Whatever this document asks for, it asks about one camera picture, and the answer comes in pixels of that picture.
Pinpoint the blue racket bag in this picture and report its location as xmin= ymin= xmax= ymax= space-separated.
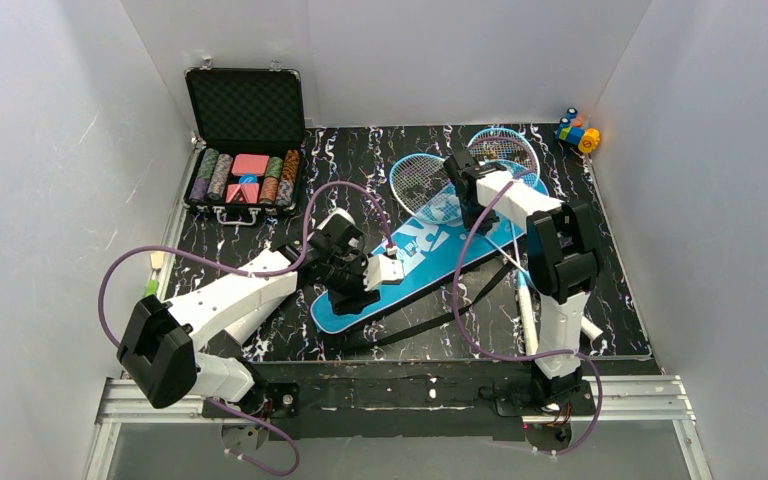
xmin=310 ymin=215 xmax=526 ymax=334

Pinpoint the blue badminton racket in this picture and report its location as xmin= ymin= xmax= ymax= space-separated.
xmin=468 ymin=127 xmax=540 ymax=355
xmin=389 ymin=153 xmax=603 ymax=341

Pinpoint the white shuttlecock tube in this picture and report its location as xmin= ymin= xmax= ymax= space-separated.
xmin=228 ymin=208 xmax=357 ymax=346

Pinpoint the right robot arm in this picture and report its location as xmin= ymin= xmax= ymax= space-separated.
xmin=444 ymin=151 xmax=603 ymax=408

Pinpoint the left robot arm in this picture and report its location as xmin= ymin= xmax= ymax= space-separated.
xmin=117 ymin=209 xmax=404 ymax=409

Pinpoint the colourful toy block train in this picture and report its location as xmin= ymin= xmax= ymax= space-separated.
xmin=554 ymin=107 xmax=601 ymax=154

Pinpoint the black poker chip case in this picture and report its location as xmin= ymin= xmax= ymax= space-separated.
xmin=182 ymin=67 xmax=307 ymax=221

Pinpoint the beige wooden block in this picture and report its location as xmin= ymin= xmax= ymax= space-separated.
xmin=150 ymin=250 xmax=165 ymax=271

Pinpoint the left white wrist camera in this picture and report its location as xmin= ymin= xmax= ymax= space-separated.
xmin=363 ymin=246 xmax=404 ymax=292

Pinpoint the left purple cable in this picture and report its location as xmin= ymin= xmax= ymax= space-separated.
xmin=97 ymin=181 xmax=395 ymax=477

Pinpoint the purple cable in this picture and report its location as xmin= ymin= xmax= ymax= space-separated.
xmin=451 ymin=137 xmax=604 ymax=457
xmin=97 ymin=181 xmax=395 ymax=477

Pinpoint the green clip on rail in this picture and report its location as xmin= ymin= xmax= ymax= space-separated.
xmin=144 ymin=278 xmax=159 ymax=297

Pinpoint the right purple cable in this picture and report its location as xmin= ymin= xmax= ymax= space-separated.
xmin=451 ymin=137 xmax=604 ymax=457

